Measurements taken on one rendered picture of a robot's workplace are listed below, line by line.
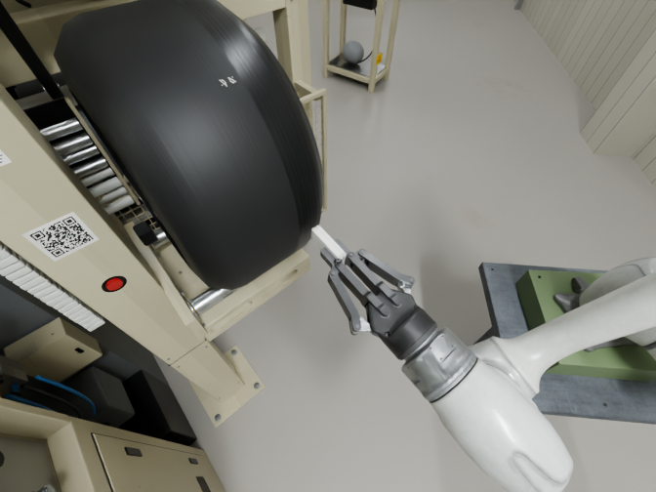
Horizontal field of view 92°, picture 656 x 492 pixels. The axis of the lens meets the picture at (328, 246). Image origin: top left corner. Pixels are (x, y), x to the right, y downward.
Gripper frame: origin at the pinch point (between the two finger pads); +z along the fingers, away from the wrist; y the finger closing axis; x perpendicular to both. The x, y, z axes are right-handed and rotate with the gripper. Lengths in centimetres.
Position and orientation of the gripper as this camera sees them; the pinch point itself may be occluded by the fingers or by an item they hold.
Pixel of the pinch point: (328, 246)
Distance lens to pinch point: 51.8
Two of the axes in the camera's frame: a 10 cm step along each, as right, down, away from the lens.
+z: -6.5, -6.9, 3.3
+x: -1.0, 5.0, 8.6
